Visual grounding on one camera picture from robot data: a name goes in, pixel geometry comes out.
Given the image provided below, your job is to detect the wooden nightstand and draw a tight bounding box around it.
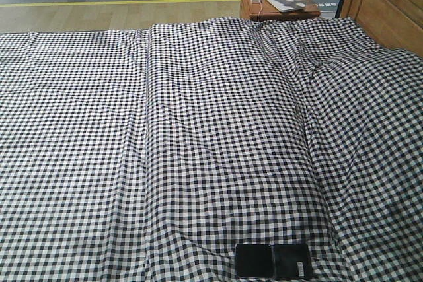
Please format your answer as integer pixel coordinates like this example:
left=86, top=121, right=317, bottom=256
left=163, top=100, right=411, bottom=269
left=240, top=0, right=322, bottom=22

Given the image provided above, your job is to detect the black foldable phone purple case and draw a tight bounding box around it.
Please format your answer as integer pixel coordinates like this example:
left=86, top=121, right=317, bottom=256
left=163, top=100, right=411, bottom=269
left=235, top=243, right=313, bottom=280

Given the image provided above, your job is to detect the white charger cable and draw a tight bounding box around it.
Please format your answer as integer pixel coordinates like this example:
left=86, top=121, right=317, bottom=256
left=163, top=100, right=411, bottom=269
left=256, top=0, right=269, bottom=22

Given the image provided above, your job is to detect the black white checkered bed sheet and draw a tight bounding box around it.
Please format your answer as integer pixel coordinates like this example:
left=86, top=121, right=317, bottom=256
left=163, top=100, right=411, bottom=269
left=1, top=17, right=422, bottom=281

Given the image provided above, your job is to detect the wooden headboard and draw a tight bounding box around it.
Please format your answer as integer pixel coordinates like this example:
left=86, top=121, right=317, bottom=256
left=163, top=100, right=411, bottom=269
left=340, top=0, right=422, bottom=56

